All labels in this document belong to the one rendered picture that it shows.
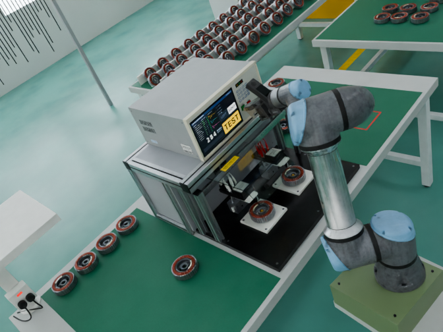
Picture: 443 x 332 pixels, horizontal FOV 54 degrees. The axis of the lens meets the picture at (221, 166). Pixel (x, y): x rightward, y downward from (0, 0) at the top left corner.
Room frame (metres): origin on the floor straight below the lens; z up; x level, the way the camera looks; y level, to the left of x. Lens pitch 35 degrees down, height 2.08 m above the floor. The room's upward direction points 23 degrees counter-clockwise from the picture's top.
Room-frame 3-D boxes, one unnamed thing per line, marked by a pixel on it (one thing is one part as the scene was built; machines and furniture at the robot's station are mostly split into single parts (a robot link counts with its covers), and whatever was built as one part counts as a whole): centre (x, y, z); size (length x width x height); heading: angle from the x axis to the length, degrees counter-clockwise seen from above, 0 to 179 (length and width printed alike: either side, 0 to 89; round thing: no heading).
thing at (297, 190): (1.51, -0.28, 0.78); 0.15 x 0.15 x 0.01; 35
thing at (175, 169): (1.70, 0.00, 1.09); 0.68 x 0.44 x 0.05; 125
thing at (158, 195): (1.58, 0.31, 0.91); 0.28 x 0.03 x 0.32; 35
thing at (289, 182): (1.51, -0.28, 0.80); 0.11 x 0.11 x 0.04
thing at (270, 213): (1.37, -0.08, 0.80); 0.11 x 0.11 x 0.04
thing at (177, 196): (1.65, -0.04, 0.92); 0.66 x 0.01 x 0.30; 125
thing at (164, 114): (1.71, -0.01, 1.22); 0.44 x 0.39 x 0.20; 125
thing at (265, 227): (1.37, -0.08, 0.78); 0.15 x 0.15 x 0.01; 35
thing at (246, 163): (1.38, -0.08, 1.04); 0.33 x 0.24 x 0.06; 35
